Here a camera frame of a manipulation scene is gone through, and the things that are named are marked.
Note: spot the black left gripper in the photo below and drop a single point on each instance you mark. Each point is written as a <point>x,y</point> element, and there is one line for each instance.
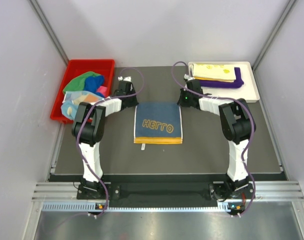
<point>133,103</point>

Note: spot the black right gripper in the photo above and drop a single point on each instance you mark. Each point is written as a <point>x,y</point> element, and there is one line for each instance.
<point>181,102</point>

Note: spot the yellow and blue cartoon towel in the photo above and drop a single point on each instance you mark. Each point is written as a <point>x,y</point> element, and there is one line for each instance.
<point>158,123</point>

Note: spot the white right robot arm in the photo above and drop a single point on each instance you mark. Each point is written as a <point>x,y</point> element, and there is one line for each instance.
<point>237,126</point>

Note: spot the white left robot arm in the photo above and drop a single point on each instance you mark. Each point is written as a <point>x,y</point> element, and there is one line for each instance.
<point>88,129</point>

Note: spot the pink towel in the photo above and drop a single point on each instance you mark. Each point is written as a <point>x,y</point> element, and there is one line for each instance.
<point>102,91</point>

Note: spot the orange folded towel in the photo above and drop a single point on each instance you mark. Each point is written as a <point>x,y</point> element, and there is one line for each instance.
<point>215,79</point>

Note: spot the red plastic bin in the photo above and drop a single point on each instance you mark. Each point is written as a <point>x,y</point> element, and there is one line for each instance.
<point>76,67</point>

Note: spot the royal blue towel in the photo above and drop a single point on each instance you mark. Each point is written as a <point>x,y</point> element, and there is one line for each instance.
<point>92,83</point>

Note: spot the cream folded towel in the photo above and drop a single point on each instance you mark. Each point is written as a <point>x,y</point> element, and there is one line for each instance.
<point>215,71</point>

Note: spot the green towel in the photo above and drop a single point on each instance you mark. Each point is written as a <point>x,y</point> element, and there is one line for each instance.
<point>78,83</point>

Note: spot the purple folded towel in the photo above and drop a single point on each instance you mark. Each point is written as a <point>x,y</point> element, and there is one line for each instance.
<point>236,84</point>

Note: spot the light blue patterned towel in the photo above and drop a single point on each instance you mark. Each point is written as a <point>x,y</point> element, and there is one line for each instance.
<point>72,99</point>

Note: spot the white plastic tray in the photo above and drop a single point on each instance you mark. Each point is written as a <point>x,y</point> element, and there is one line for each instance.
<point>248,91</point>

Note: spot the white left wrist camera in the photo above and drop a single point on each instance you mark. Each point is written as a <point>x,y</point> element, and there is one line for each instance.
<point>127,78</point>

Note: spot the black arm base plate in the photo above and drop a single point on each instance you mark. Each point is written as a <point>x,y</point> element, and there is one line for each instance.
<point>169,194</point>

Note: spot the left aluminium frame post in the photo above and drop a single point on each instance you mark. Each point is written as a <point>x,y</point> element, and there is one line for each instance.
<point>49,30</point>

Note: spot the aluminium frame post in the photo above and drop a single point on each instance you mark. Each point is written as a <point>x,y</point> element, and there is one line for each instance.
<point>49,30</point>
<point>290,5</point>

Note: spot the grey slotted cable duct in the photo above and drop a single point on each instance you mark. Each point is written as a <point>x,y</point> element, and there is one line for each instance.
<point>98,207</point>

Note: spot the aluminium front rail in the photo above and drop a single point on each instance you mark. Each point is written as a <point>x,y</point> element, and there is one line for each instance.
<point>268,191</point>

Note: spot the right aluminium frame post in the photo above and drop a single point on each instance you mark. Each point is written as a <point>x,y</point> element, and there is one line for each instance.
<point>290,5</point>

